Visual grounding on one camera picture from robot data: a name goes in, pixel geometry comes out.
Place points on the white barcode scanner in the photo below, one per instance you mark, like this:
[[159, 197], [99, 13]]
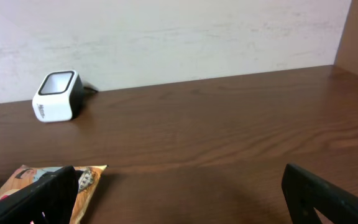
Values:
[[59, 97]]

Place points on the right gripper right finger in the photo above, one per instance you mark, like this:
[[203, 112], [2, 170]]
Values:
[[305, 194]]

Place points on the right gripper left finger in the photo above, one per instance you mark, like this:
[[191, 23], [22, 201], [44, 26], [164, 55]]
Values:
[[49, 200]]

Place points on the yellow snack chip bag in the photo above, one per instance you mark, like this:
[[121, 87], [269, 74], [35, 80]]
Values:
[[89, 177]]

